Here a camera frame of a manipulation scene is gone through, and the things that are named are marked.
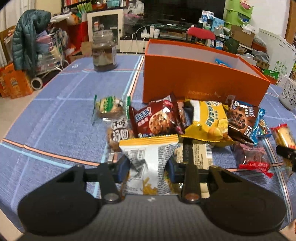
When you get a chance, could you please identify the white patterned mug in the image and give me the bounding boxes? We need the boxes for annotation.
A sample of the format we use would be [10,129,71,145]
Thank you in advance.
[279,77,296,110]

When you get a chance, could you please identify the red chocolate cookie packet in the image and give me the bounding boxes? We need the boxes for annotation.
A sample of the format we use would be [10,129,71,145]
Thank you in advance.
[128,92,186,139]

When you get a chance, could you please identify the newspaper print snack packet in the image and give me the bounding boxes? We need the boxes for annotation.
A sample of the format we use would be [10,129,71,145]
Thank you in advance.
[172,142,214,172]

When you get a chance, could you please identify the black glass television stand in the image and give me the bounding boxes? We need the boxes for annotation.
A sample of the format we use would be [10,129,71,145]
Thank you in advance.
[120,21,204,52]

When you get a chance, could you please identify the tape roll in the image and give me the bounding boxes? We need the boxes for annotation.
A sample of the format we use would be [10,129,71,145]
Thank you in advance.
[31,77,43,90]

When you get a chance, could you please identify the black label round cookie packet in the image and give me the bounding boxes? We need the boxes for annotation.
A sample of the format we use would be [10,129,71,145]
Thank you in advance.
[106,119,135,152]

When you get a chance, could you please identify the orange cardboard box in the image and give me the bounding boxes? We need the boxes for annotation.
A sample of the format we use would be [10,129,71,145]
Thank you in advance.
[142,39,271,107]

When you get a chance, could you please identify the yellow chips packet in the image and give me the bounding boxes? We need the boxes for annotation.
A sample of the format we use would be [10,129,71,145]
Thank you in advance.
[180,100,234,147]

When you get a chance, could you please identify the orange printed carton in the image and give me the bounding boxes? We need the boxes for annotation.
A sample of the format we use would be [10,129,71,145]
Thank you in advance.
[0,63,33,99]

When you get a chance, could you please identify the dark blue chocolate cookie packet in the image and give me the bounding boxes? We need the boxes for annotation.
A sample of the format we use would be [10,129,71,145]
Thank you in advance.
[227,100,266,146]

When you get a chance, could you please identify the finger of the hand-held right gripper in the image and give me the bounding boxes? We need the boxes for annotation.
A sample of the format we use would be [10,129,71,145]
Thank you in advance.
[276,145,296,163]

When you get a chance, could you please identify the metal wire cart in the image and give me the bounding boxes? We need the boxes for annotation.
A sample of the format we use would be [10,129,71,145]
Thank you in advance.
[35,28,70,77]

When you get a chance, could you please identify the red candy packet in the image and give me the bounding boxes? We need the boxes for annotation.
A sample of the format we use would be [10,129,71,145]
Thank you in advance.
[231,141,274,178]

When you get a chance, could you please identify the bookshelf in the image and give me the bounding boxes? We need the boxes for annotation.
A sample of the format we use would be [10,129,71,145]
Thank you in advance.
[61,0,144,11]

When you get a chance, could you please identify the dark green padded jacket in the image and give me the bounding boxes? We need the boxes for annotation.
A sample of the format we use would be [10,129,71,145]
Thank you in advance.
[12,10,51,70]

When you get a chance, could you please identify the light blue cookie packet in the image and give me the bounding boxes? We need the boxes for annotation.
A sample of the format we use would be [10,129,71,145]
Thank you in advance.
[215,58,233,68]

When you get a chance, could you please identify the white chest freezer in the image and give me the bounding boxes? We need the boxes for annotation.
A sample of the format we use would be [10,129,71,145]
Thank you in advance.
[258,28,296,77]

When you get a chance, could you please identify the red folding chair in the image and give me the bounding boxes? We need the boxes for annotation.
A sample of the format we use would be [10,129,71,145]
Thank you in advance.
[186,27,216,48]

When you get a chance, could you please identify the glass jar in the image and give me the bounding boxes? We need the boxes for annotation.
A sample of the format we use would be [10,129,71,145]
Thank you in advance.
[92,30,118,72]

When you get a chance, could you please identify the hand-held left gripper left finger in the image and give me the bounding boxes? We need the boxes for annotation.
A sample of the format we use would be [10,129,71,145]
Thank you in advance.
[53,154,130,204]

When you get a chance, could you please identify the small blue snack packet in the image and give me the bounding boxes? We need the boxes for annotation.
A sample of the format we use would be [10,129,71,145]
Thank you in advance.
[257,117,272,138]

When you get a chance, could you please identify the green biscuit packet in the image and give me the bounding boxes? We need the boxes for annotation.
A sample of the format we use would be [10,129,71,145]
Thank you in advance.
[92,95,131,124]

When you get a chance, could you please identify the brown cardboard box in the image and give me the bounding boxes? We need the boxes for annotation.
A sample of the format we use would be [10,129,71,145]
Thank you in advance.
[230,24,256,47]

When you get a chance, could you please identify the white and orange snack packet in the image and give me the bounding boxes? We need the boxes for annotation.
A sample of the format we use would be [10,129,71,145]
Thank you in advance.
[119,134,179,195]

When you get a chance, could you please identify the green plastic drawers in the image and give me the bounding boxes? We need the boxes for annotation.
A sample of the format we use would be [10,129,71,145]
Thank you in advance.
[225,0,253,27]

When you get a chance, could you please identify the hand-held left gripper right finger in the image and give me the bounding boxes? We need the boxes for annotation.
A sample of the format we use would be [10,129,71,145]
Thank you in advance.
[165,156,241,204]

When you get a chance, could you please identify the black television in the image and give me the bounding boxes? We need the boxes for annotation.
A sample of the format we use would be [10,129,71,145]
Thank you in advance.
[143,0,226,24]

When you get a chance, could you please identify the beige cake packet red ends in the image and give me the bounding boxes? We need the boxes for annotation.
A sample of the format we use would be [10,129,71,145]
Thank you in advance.
[270,124,296,149]

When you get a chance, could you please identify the blue checked tablecloth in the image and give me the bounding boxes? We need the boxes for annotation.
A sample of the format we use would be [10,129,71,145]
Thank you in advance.
[0,53,296,232]

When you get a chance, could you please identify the white glass-door cabinet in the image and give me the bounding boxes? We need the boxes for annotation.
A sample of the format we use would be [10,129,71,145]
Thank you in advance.
[87,9,124,43]

